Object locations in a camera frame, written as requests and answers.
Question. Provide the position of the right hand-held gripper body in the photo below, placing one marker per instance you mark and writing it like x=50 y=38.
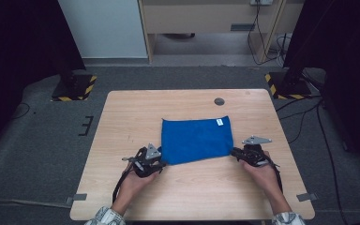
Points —
x=254 y=154

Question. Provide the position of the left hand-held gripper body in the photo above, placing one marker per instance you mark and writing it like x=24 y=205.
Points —
x=147 y=161

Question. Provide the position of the blue cloth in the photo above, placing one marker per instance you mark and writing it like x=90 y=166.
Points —
x=197 y=140

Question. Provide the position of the person's right hand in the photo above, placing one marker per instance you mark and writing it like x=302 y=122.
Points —
x=267 y=178

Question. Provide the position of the person's left hand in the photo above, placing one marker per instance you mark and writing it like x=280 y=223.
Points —
x=132 y=186

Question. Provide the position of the grey round table grommet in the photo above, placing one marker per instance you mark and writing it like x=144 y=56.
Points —
x=219 y=101

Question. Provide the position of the grey tape piece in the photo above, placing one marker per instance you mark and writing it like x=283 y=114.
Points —
x=76 y=198
x=307 y=197

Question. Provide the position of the striped black stand base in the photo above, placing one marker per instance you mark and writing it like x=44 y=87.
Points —
x=289 y=90
x=75 y=89

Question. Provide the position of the white cabinet panel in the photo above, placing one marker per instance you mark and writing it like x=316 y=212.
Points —
x=103 y=28

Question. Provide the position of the black curtain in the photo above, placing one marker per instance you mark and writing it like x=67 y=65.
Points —
x=343 y=47
x=18 y=47

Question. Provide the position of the light wooden desk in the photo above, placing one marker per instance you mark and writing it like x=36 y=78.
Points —
x=200 y=15

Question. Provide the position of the white power strip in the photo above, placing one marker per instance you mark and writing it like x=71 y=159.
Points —
x=261 y=2

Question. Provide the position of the black stand post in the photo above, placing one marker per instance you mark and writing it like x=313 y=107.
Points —
x=293 y=68

